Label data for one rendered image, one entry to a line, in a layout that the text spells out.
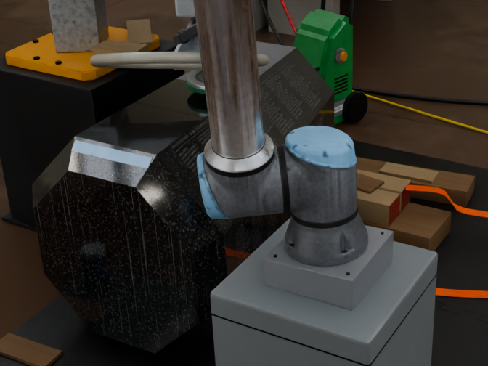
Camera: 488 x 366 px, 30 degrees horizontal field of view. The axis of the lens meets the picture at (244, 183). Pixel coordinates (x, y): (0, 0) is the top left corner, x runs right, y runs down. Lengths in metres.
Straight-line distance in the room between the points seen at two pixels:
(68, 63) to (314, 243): 1.96
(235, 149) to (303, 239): 0.28
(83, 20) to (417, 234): 1.60
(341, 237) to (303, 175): 0.17
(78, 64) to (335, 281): 1.98
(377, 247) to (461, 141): 2.71
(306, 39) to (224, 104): 2.96
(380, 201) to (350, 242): 1.73
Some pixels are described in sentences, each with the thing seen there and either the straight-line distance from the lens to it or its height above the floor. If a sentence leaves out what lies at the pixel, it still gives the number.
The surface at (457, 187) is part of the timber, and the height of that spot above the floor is 0.09.
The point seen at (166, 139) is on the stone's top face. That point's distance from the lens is 2.93.
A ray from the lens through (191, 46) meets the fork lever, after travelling 2.96.
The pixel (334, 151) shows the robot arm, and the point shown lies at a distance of 1.92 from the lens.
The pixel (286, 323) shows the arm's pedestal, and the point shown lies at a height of 0.83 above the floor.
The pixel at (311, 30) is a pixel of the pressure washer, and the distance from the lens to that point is 4.75.
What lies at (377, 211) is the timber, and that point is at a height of 0.17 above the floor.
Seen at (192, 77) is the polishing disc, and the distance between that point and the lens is 3.25.
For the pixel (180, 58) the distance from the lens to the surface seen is 2.30.
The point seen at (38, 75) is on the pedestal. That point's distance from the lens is 3.77.
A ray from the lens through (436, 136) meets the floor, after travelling 4.80.
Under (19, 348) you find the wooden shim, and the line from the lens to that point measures 3.39.
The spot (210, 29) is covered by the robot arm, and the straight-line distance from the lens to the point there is 1.71.
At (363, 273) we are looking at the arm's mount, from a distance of 2.02.
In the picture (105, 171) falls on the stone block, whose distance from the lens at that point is 2.91.
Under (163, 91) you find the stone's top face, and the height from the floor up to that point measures 0.80.
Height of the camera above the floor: 2.04
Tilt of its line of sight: 28 degrees down
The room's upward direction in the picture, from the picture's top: 3 degrees counter-clockwise
